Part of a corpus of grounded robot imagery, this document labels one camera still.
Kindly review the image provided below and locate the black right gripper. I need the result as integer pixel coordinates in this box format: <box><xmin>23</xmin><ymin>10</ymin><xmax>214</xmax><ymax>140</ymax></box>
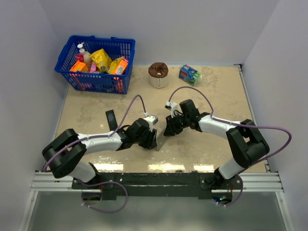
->
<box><xmin>164</xmin><ymin>113</ymin><xmax>190</xmax><ymax>137</ymax></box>

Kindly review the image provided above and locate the beige white remote control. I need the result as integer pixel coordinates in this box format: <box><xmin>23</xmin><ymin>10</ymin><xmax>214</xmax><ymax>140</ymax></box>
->
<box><xmin>155</xmin><ymin>135</ymin><xmax>168</xmax><ymax>151</ymax></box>

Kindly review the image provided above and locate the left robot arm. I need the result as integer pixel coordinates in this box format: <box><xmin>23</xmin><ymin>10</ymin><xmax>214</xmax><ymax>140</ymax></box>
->
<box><xmin>42</xmin><ymin>115</ymin><xmax>158</xmax><ymax>189</ymax></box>

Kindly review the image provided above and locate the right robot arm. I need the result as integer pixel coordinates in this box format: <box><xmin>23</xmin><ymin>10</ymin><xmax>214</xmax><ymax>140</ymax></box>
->
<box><xmin>164</xmin><ymin>99</ymin><xmax>270</xmax><ymax>189</ymax></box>

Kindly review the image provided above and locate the white roll with brown top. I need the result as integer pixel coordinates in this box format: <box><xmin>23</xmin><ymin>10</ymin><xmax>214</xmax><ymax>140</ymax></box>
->
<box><xmin>148</xmin><ymin>62</ymin><xmax>169</xmax><ymax>89</ymax></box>

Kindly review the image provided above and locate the green sponge pack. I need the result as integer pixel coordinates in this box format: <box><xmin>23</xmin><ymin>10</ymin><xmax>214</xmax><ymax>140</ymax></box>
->
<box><xmin>179</xmin><ymin>65</ymin><xmax>202</xmax><ymax>87</ymax></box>

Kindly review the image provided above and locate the orange carton right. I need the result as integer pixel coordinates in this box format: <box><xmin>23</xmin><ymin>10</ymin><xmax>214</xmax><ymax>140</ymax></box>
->
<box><xmin>108</xmin><ymin>56</ymin><xmax>128</xmax><ymax>75</ymax></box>

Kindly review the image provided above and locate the orange carton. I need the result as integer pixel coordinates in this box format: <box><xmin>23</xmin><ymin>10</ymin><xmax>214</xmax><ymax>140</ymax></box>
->
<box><xmin>70</xmin><ymin>60</ymin><xmax>89</xmax><ymax>73</ymax></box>
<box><xmin>108</xmin><ymin>56</ymin><xmax>128</xmax><ymax>75</ymax></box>

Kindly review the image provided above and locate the pink carton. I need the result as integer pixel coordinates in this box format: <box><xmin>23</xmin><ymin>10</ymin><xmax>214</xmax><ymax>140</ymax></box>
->
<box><xmin>89</xmin><ymin>62</ymin><xmax>97</xmax><ymax>73</ymax></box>

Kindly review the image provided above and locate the yellow snack bag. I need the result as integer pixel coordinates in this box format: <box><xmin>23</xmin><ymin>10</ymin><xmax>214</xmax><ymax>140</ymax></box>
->
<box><xmin>90</xmin><ymin>49</ymin><xmax>112</xmax><ymax>72</ymax></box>

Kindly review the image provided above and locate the blue plastic basket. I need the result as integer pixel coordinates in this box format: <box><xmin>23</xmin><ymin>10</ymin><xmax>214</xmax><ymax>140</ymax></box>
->
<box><xmin>54</xmin><ymin>35</ymin><xmax>135</xmax><ymax>94</ymax></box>

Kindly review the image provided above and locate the orange carton left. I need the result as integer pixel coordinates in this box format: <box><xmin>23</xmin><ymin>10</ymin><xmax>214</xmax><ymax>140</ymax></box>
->
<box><xmin>70</xmin><ymin>60</ymin><xmax>89</xmax><ymax>73</ymax></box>

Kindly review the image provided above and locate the soap pump bottle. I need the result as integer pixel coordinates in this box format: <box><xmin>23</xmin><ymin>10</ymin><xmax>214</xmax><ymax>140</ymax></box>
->
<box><xmin>77</xmin><ymin>42</ymin><xmax>92</xmax><ymax>71</ymax></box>

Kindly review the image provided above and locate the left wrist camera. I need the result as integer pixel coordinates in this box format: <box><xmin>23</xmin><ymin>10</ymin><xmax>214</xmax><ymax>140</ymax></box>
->
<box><xmin>144</xmin><ymin>115</ymin><xmax>158</xmax><ymax>131</ymax></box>

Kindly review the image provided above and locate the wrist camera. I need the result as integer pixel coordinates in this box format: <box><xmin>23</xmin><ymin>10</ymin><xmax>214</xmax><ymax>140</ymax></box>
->
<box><xmin>165</xmin><ymin>101</ymin><xmax>180</xmax><ymax>118</ymax></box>
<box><xmin>144</xmin><ymin>115</ymin><xmax>158</xmax><ymax>131</ymax></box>

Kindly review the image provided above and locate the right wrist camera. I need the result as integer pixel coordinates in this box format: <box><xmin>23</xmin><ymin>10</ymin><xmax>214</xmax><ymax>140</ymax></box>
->
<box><xmin>165</xmin><ymin>101</ymin><xmax>180</xmax><ymax>118</ymax></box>

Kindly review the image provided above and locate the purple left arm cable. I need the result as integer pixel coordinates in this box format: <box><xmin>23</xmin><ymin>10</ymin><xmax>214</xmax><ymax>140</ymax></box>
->
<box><xmin>42</xmin><ymin>94</ymin><xmax>148</xmax><ymax>173</ymax></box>

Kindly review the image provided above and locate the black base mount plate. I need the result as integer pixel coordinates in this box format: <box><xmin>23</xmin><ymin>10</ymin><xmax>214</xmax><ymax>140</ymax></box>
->
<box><xmin>72</xmin><ymin>172</ymin><xmax>243</xmax><ymax>201</ymax></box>

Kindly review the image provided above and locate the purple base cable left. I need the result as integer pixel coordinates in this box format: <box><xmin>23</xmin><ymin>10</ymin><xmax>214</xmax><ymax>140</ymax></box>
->
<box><xmin>81</xmin><ymin>180</ymin><xmax>129</xmax><ymax>214</ymax></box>

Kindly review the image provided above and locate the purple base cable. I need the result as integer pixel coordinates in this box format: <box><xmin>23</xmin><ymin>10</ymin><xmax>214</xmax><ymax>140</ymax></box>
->
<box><xmin>215</xmin><ymin>178</ymin><xmax>243</xmax><ymax>207</ymax></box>
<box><xmin>81</xmin><ymin>180</ymin><xmax>129</xmax><ymax>214</ymax></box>

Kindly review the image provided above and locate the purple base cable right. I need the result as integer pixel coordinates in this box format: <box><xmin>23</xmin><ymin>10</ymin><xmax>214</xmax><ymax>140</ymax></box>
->
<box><xmin>215</xmin><ymin>178</ymin><xmax>243</xmax><ymax>207</ymax></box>

